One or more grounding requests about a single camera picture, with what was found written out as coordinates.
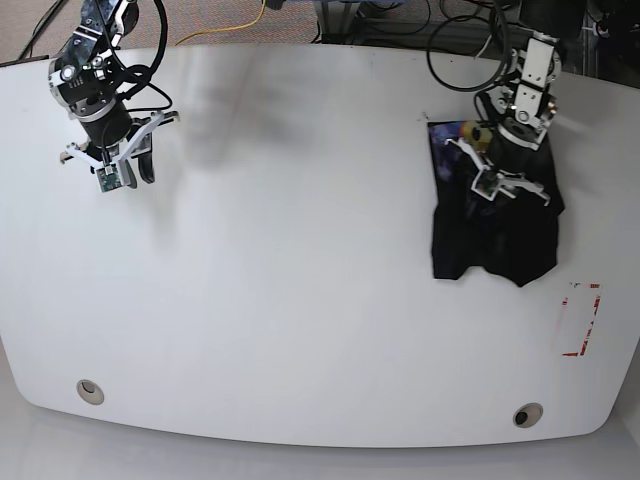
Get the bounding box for red tape rectangle marking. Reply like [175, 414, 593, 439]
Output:
[555, 282, 602, 358]

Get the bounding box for right table cable grommet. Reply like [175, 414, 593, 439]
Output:
[513, 403, 544, 429]

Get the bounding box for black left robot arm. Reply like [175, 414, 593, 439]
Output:
[427, 1, 586, 205]

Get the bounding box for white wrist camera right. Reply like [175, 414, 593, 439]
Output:
[95, 165, 122, 193]

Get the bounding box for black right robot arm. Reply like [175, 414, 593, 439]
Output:
[48, 1, 179, 193]

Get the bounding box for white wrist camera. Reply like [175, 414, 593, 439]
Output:
[95, 165, 122, 193]
[471, 170, 500, 201]

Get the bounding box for black t-shirt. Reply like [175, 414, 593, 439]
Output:
[428, 121, 565, 287]

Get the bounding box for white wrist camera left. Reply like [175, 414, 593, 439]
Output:
[471, 170, 500, 201]

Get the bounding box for table cable grommet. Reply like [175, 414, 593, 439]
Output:
[513, 403, 544, 429]
[76, 379, 105, 406]

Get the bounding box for left table cable grommet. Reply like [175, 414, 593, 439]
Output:
[76, 379, 105, 406]

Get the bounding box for yellow cable on floor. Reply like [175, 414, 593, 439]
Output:
[174, 0, 266, 47]

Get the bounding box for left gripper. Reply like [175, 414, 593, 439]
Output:
[445, 137, 551, 205]

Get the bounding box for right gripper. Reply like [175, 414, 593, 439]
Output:
[60, 111, 180, 189]

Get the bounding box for black cables on carpet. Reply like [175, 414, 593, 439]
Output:
[17, 0, 66, 59]

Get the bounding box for white cable on floor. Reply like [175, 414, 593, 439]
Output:
[474, 34, 499, 59]

